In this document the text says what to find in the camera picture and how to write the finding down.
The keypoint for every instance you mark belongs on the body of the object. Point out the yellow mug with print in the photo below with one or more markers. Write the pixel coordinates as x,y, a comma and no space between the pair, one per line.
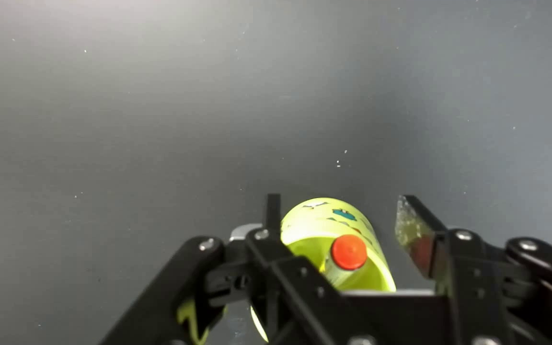
326,221

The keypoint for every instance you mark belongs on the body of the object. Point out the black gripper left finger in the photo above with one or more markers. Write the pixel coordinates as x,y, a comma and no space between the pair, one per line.
180,300

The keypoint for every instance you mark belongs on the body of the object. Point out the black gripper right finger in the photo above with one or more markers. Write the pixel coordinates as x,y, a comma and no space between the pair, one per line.
479,288

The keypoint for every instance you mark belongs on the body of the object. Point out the grey marker with red cap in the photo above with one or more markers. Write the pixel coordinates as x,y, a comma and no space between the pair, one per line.
349,252

